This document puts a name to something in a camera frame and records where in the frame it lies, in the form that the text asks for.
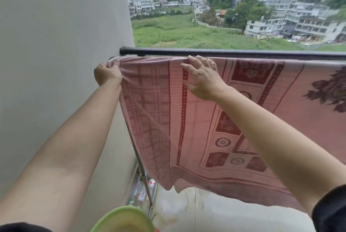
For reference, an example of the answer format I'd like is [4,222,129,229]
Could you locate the person's left forearm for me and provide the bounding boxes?
[0,79,123,232]

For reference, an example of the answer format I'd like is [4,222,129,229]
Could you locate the white plastic bottle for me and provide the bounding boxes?
[129,179,148,206]

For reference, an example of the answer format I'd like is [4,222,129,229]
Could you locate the person's left hand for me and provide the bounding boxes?
[94,58,123,87]

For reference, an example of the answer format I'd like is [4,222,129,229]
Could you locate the person's right hand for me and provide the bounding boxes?
[180,55,231,102]

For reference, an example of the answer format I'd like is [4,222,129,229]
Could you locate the pink patterned bedsheet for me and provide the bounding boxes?
[108,56,346,213]

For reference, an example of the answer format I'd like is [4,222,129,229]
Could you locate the black left sleeve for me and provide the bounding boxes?
[0,222,45,232]

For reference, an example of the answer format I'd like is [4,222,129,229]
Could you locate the green crop field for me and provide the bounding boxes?
[131,14,346,52]

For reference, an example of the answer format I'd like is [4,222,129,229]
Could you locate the black sleeve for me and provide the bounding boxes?
[0,222,45,232]
[312,184,346,232]

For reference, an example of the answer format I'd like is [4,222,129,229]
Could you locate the green plastic basin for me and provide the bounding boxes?
[90,205,156,232]

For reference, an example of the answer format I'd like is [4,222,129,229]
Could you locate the black balcony railing bar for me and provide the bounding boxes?
[119,46,346,61]

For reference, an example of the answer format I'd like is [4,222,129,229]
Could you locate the cluster of white buildings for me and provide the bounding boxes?
[126,0,346,43]

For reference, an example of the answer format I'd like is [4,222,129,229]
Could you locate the metal drying rack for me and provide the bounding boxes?
[108,56,159,217]

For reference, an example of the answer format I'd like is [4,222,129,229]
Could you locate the black right sleeve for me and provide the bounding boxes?
[312,184,346,232]

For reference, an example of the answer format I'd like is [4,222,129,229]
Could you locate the person's right forearm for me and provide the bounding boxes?
[215,85,346,217]

